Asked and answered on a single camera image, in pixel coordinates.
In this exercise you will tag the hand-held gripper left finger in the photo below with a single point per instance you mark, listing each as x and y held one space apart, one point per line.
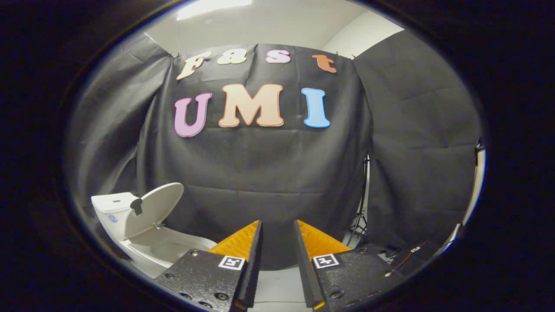
253 268

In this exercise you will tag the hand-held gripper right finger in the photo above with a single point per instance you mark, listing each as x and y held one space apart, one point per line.
305 268

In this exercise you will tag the white toilet lid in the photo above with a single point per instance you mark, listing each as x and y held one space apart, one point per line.
158 206

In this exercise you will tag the white toilet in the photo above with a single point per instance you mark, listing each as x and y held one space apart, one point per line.
164 251

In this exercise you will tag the black backdrop cloth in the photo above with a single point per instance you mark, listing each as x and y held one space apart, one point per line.
269 173

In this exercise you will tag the black tripod stand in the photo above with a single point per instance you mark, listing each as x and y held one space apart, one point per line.
365 190

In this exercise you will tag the white panel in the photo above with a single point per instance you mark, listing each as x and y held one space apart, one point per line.
476 186

